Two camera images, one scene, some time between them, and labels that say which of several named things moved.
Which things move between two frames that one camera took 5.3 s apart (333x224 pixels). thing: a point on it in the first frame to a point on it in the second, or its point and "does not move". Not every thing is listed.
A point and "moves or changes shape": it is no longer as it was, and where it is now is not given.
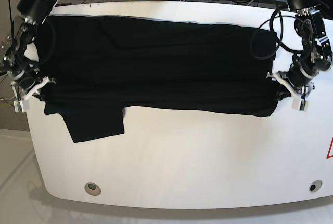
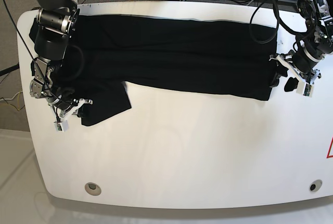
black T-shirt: x=100 y=65 moves or changes shape
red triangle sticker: x=328 y=155 does not move
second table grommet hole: x=92 y=188 does not move
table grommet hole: x=315 y=185 does not move
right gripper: x=25 y=80 to x=62 y=103
